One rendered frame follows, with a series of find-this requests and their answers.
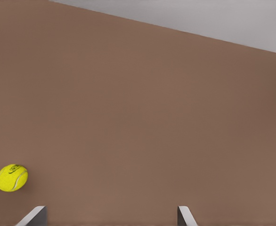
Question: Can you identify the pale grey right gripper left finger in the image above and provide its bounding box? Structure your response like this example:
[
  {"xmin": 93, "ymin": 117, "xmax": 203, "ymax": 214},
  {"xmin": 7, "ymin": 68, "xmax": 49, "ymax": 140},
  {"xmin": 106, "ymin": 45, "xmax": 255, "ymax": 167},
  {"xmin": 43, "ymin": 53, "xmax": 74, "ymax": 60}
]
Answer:
[{"xmin": 15, "ymin": 205, "xmax": 48, "ymax": 226}]

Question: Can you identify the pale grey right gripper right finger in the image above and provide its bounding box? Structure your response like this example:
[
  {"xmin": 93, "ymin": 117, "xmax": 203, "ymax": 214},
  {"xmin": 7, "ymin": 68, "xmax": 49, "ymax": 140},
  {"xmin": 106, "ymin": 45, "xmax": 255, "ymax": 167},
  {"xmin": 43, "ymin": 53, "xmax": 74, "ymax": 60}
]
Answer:
[{"xmin": 177, "ymin": 205, "xmax": 198, "ymax": 226}]

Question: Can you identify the yellow tennis ball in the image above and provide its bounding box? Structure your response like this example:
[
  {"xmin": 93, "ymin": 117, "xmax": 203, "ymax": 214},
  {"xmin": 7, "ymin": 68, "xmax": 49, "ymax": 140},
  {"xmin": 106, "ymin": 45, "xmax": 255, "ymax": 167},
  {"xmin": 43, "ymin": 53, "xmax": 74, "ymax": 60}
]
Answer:
[{"xmin": 0, "ymin": 163, "xmax": 29, "ymax": 193}]

